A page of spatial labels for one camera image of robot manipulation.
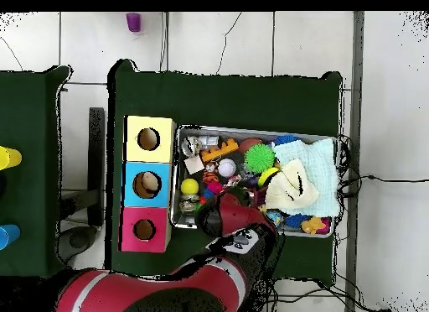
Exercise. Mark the dark green tablecloth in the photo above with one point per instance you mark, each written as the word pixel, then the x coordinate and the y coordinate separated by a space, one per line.
pixel 234 100
pixel 30 124

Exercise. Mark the cream knitted cloth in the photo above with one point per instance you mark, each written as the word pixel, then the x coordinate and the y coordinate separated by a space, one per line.
pixel 285 194

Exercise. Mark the light blue knitted cloth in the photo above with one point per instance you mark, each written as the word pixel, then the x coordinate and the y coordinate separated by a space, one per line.
pixel 318 157

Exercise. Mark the yellow ball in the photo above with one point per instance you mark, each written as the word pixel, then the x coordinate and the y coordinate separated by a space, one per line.
pixel 189 186

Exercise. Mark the yellow cup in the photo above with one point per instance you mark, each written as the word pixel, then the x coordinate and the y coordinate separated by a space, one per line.
pixel 11 158

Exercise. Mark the wooden cube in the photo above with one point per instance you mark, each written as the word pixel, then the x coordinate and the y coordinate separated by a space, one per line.
pixel 194 165

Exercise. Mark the white baseball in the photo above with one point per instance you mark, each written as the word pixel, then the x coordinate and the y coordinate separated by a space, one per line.
pixel 227 167

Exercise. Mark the dark grey oval pad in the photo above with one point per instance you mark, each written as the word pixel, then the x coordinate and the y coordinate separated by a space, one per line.
pixel 78 241

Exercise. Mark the green spiky ball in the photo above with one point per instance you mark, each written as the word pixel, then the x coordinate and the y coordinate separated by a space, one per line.
pixel 259 158

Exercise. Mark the black upright stand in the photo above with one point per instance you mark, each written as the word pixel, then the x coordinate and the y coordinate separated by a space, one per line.
pixel 96 157

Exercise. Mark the purple cup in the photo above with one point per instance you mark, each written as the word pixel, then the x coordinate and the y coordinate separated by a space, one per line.
pixel 134 22

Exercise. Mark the blue cup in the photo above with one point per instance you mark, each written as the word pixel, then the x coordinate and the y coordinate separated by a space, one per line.
pixel 10 234

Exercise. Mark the orange plastic block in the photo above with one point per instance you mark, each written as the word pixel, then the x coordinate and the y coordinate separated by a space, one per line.
pixel 219 151

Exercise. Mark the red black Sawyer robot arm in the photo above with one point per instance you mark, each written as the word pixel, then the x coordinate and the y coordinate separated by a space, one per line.
pixel 241 214

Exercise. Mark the shallow mesh bin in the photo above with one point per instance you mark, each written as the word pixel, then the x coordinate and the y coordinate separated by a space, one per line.
pixel 231 135

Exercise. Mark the wooden box with three holes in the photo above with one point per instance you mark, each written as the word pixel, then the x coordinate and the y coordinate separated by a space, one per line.
pixel 157 198

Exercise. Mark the crushed silver can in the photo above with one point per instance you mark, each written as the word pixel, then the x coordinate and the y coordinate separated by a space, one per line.
pixel 191 146

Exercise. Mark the brown toy football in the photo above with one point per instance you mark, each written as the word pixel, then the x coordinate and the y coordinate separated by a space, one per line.
pixel 249 145

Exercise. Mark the tiger striped toy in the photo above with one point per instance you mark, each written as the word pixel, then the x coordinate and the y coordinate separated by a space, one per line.
pixel 210 176

